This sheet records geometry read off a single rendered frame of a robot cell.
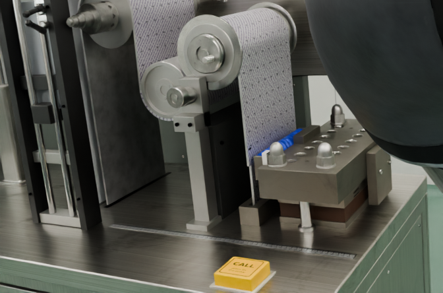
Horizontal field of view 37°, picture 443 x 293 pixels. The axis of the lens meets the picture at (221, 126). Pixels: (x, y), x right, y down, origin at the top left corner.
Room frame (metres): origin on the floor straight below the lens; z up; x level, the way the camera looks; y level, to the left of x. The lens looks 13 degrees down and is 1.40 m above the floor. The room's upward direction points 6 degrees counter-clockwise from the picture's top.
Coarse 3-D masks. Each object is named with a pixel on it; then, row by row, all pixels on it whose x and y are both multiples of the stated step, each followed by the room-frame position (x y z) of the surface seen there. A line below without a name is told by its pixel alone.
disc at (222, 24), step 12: (192, 24) 1.32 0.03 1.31; (216, 24) 1.29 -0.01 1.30; (228, 24) 1.27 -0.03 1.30; (180, 36) 1.33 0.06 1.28; (180, 48) 1.33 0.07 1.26; (240, 48) 1.26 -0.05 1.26; (180, 60) 1.34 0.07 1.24; (240, 60) 1.26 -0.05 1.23; (216, 84) 1.29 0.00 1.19; (228, 84) 1.28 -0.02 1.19
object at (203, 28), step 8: (200, 24) 1.30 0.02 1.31; (208, 24) 1.29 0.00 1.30; (192, 32) 1.31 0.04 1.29; (200, 32) 1.30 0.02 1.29; (208, 32) 1.29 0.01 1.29; (216, 32) 1.29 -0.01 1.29; (224, 32) 1.28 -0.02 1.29; (288, 32) 1.49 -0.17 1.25; (224, 40) 1.28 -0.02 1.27; (184, 48) 1.33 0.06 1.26; (224, 48) 1.28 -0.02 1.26; (232, 48) 1.27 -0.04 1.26; (184, 56) 1.33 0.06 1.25; (232, 56) 1.27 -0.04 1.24; (224, 64) 1.28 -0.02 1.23; (232, 64) 1.27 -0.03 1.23; (192, 72) 1.32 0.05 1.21; (216, 72) 1.29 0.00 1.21; (224, 72) 1.28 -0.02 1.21; (208, 80) 1.30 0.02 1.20; (216, 80) 1.29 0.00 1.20
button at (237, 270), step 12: (228, 264) 1.04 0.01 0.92; (240, 264) 1.03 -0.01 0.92; (252, 264) 1.03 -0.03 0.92; (264, 264) 1.02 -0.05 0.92; (216, 276) 1.01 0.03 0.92; (228, 276) 1.00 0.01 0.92; (240, 276) 0.99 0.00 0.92; (252, 276) 0.99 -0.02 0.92; (264, 276) 1.01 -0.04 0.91; (240, 288) 0.99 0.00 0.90; (252, 288) 0.98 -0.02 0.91
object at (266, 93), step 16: (272, 64) 1.39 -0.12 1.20; (288, 64) 1.46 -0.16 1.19; (240, 80) 1.27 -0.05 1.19; (256, 80) 1.33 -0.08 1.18; (272, 80) 1.39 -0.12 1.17; (288, 80) 1.46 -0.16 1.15; (240, 96) 1.27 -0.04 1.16; (256, 96) 1.32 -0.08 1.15; (272, 96) 1.38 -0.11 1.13; (288, 96) 1.45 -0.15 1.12; (256, 112) 1.32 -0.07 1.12; (272, 112) 1.38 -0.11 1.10; (288, 112) 1.44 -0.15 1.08; (256, 128) 1.31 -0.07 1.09; (272, 128) 1.37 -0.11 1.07; (288, 128) 1.44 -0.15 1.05; (256, 144) 1.31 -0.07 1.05
